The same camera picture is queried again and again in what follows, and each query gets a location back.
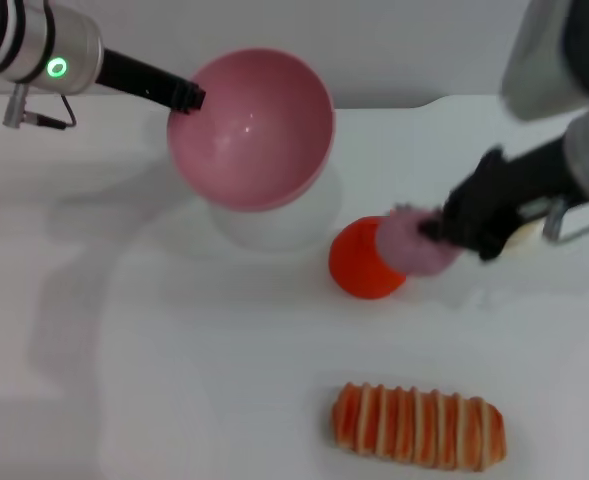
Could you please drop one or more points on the orange striped bread loaf toy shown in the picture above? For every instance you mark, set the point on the orange striped bread loaf toy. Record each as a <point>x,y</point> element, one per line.
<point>419,430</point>

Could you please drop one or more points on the orange tangerine toy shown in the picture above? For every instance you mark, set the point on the orange tangerine toy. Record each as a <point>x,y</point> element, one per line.
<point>354,265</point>

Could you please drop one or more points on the right wrist camera housing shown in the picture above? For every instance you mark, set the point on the right wrist camera housing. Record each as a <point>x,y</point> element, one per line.
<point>539,60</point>

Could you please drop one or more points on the pink peach toy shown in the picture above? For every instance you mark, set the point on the pink peach toy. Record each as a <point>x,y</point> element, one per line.
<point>409,250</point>

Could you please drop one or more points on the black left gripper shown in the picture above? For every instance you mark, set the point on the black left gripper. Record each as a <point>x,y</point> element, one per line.
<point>139,80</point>

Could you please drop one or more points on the beige round fruit toy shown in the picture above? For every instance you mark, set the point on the beige round fruit toy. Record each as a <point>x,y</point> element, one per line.
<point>524,240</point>

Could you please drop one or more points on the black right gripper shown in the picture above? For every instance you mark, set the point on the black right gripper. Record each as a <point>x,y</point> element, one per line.
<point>504,200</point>

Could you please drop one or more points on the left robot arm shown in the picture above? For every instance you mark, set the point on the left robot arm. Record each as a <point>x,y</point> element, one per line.
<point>29,40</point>

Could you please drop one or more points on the pink plastic bowl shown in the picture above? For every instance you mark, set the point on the pink plastic bowl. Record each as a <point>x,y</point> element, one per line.
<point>254,140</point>

